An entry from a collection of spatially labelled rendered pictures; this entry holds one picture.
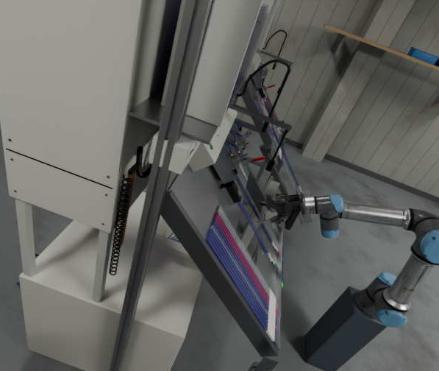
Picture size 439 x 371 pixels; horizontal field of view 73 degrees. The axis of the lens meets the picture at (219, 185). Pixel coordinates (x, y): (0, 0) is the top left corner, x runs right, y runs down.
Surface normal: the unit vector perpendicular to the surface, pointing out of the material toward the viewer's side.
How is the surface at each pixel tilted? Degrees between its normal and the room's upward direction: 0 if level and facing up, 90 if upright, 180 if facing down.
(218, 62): 90
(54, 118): 90
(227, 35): 90
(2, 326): 0
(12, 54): 90
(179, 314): 0
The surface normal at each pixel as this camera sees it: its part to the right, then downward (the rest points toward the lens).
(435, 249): -0.30, 0.34
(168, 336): -0.19, 0.51
